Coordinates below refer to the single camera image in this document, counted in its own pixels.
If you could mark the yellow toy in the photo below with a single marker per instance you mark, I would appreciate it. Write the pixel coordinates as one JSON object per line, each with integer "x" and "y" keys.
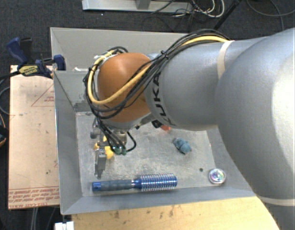
{"x": 109, "y": 152}

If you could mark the brown cardboard board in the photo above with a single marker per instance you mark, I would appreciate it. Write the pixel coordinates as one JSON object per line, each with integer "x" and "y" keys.
{"x": 32, "y": 138}

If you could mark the black cylinder on white bracket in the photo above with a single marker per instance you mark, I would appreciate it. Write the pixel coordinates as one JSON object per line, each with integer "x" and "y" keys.
{"x": 156, "y": 124}

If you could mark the round clear shiny disc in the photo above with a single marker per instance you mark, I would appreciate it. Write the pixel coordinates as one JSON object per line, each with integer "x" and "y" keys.
{"x": 217, "y": 176}

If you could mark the grey metal bin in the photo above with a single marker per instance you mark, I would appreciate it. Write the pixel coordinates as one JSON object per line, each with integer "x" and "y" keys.
{"x": 149, "y": 162}

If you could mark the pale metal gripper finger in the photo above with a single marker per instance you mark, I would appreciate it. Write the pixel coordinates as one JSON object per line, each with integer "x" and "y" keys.
{"x": 101, "y": 163}

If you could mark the blue-grey toy animal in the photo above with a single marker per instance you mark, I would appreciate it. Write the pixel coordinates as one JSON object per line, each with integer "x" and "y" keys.
{"x": 182, "y": 145}

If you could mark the blue hairbrush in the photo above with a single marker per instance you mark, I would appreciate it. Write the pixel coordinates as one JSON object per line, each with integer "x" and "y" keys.
{"x": 137, "y": 183}

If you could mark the small orange thing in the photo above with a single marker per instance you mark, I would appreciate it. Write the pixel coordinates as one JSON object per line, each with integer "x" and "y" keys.
{"x": 166, "y": 128}

